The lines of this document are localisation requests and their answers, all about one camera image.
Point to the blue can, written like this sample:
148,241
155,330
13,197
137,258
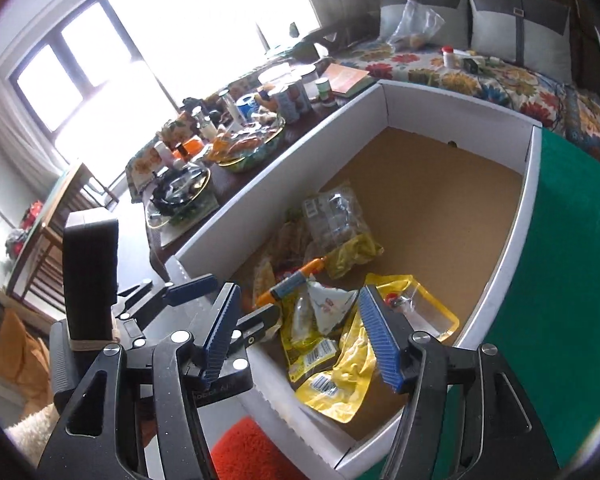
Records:
247,107

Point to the white cardboard box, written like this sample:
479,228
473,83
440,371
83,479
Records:
430,185

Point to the orange sausage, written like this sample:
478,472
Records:
290,282

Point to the orange clothing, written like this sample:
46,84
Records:
250,450

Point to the green blanket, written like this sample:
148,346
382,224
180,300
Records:
555,260

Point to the tall white jar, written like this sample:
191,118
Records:
310,77

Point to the white fluffy cloth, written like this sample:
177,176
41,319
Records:
30,435

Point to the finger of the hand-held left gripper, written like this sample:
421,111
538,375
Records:
190,289
262,320

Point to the dark wooden chair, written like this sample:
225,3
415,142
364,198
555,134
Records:
330,35

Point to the patterned glass bowl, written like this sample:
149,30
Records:
250,150

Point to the large window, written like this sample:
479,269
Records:
180,35

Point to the bread snack packet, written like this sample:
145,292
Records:
290,240

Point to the metal can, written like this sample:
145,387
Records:
285,105
301,96

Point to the yellow printed snack packet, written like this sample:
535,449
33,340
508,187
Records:
300,330

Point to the orange cushion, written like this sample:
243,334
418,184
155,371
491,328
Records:
20,355

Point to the silver white snack wrapper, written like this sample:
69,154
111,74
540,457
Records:
330,310

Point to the glass plate with dark items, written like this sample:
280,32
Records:
177,195

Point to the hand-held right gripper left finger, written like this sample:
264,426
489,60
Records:
222,330

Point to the orange bottle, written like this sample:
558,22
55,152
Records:
192,149

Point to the white sheer curtain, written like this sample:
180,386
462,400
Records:
20,135

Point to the gold bag of brown snacks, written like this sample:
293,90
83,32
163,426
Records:
335,215

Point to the white bottle red cap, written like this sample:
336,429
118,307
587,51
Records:
449,57

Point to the clear plastic bag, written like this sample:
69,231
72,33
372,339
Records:
415,22

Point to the dark side table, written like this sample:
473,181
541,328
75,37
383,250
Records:
240,180

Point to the orange book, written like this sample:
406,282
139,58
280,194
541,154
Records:
347,77

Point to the yellow silver-topped snack bag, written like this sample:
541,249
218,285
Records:
340,395

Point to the light wooden chair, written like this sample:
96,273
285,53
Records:
70,185

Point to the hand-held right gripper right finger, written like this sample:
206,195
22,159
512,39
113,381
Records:
380,345

